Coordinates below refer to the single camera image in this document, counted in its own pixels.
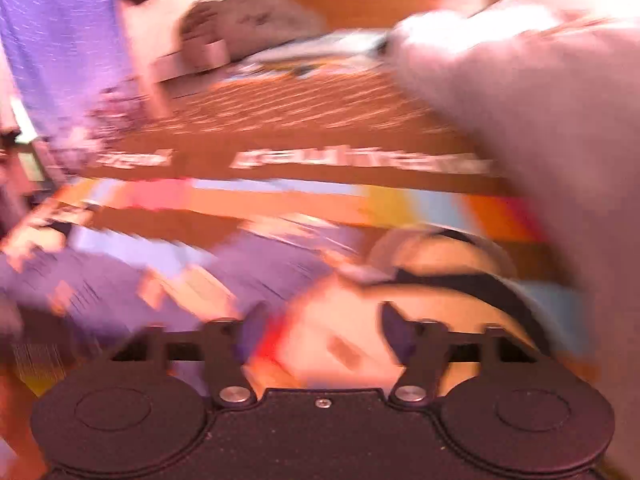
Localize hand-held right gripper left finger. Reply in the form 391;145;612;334
107;302;271;408

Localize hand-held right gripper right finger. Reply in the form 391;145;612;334
382;302;543;407

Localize blue printed pants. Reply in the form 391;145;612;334
0;220;381;396

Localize colourful cartoon bed sheet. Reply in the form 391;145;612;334
0;60;601;411

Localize pale grey duvet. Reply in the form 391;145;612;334
387;7;640;480

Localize brown quilted jacket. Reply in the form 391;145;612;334
179;0;327;57

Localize wooden headboard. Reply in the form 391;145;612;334
260;0;505;32

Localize blue patterned curtain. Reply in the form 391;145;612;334
0;0;153;178

